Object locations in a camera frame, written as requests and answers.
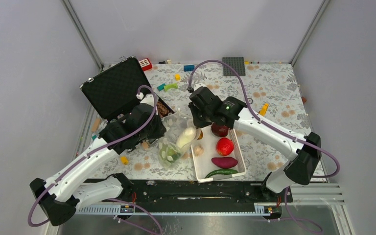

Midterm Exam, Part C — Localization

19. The brown potato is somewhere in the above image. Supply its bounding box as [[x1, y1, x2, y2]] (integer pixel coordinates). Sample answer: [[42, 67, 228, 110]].
[[197, 129, 203, 140]]

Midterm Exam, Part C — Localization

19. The white radish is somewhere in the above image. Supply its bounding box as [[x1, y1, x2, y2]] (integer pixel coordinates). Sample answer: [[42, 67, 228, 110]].
[[176, 127, 197, 149]]

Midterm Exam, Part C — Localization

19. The clear zip top bag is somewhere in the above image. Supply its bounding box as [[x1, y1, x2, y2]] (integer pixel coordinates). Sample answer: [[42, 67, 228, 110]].
[[158, 111, 198, 168]]

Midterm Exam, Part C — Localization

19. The red tomato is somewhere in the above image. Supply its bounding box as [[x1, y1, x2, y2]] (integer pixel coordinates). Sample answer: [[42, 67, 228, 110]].
[[216, 138, 234, 156]]

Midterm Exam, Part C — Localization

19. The green cabbage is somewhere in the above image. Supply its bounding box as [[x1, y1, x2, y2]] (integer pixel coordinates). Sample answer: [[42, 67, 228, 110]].
[[159, 143, 182, 163]]

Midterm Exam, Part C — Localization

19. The purple sweet potato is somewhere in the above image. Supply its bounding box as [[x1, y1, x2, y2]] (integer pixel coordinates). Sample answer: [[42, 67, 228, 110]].
[[211, 157, 238, 169]]

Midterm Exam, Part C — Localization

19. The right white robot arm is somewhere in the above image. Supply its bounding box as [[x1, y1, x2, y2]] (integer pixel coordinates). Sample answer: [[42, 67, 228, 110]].
[[188, 86, 320, 202]]

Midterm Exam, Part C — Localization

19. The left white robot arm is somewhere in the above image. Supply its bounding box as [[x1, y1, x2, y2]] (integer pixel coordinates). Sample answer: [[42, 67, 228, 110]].
[[27, 101, 165, 227]]

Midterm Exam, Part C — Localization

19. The black open case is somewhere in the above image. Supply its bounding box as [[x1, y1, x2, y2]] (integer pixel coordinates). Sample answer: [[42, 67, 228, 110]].
[[79, 56, 174, 121]]

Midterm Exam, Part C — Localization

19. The teal block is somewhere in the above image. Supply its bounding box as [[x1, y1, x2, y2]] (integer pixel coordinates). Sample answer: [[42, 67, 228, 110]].
[[157, 83, 166, 91]]

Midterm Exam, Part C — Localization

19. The green curved block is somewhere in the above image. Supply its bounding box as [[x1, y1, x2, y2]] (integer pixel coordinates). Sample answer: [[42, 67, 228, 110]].
[[164, 83, 179, 92]]

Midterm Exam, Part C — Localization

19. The garlic bulb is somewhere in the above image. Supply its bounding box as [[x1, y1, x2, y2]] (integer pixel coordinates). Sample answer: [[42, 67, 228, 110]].
[[193, 145, 204, 157]]

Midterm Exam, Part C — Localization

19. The blue lego brick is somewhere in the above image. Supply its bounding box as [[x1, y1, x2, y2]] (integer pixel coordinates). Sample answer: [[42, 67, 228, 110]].
[[183, 65, 195, 72]]

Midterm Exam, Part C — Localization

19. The white perforated plastic basket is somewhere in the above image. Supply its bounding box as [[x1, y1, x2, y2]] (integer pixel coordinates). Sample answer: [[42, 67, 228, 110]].
[[191, 126, 247, 183]]

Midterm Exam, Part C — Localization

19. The yellow small toy piece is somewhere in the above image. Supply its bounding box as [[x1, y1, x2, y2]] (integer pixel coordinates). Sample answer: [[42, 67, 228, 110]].
[[120, 156, 129, 165]]

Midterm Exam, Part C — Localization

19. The red white toy block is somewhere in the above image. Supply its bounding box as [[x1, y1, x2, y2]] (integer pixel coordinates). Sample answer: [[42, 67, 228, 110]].
[[139, 58, 153, 71]]

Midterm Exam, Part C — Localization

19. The grey lego baseplate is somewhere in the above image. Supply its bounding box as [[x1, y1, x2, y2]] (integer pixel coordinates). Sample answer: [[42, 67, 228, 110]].
[[222, 57, 246, 76]]

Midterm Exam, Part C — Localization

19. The yellow blue toy vehicle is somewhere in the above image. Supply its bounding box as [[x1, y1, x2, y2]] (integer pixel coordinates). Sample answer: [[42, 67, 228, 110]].
[[258, 103, 269, 116]]

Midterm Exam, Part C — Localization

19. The green chili pepper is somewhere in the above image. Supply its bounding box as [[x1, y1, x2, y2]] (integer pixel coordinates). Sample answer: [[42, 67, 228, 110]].
[[206, 169, 238, 178]]

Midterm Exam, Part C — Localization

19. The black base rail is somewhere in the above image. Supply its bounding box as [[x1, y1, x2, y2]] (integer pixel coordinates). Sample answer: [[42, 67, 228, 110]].
[[112, 173, 293, 213]]

